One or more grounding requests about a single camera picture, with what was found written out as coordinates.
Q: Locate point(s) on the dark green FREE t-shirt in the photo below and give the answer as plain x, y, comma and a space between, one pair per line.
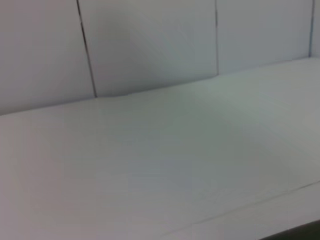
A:
302, 233

